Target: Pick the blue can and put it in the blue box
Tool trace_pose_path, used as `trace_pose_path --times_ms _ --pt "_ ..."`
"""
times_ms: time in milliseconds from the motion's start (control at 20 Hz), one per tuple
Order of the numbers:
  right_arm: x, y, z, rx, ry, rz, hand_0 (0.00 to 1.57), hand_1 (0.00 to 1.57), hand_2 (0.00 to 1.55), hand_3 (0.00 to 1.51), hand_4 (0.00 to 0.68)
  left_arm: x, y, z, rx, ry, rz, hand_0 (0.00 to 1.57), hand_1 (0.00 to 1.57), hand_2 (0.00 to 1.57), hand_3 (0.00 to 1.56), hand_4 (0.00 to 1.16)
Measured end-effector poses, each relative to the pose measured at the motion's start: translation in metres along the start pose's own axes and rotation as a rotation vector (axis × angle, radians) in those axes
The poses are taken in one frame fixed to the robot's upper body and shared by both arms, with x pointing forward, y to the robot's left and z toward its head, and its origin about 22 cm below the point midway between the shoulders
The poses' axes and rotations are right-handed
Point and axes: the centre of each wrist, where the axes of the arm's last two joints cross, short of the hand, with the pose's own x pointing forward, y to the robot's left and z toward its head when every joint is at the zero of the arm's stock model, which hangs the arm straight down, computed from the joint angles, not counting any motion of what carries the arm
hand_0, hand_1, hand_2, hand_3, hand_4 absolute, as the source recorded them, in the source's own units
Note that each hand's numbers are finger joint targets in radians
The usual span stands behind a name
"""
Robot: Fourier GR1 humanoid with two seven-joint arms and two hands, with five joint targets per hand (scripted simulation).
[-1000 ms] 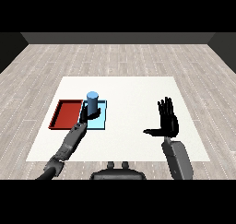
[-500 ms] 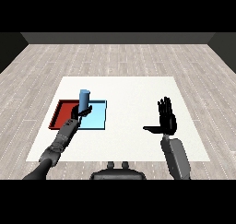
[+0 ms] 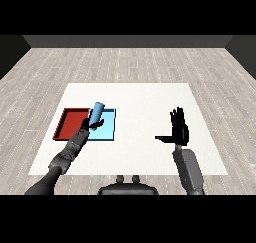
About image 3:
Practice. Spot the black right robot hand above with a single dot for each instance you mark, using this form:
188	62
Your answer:
180	132

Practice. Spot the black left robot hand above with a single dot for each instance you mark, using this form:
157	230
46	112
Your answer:
86	123

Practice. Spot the light blue can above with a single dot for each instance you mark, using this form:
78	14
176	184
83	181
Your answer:
96	113

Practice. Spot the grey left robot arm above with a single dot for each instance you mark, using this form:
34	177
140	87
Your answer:
63	160

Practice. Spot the red shallow open box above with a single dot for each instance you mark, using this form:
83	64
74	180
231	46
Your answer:
71	124

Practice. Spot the light blue shallow open box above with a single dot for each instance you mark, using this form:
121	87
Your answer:
103	130

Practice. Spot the dark grey robot body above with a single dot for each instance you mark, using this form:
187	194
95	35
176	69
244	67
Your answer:
128	188

